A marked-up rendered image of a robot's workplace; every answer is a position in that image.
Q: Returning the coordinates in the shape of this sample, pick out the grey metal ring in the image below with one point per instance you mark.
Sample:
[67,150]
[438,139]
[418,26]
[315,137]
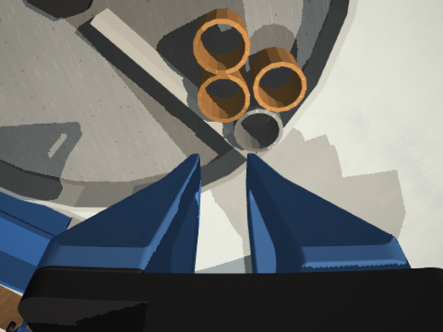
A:
[258,138]

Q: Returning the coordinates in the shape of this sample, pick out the bronze bushing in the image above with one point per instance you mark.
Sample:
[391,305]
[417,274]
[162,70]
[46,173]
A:
[221,64]
[285,97]
[223,110]

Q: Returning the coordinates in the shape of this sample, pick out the blue crate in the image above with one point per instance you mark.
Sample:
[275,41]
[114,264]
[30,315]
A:
[20,253]

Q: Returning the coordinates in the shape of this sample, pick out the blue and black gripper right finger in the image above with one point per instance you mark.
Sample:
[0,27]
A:
[309,233]

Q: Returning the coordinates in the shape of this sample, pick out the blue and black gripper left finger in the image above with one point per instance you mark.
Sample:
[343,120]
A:
[140,231]

